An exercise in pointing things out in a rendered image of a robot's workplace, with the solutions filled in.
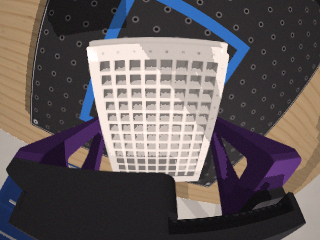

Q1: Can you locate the white well plate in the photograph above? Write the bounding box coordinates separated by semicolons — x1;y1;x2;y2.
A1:
87;37;229;182

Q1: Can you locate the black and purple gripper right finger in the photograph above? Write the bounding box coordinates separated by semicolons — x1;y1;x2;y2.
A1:
210;117;302;215

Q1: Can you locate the dark grey perforated base plate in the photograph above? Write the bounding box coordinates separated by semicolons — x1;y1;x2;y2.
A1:
30;0;320;136

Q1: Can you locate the blue tape outline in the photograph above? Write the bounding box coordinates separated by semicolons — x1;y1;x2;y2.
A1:
80;0;250;121

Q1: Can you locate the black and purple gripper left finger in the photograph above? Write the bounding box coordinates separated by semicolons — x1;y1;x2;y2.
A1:
13;116;105;170

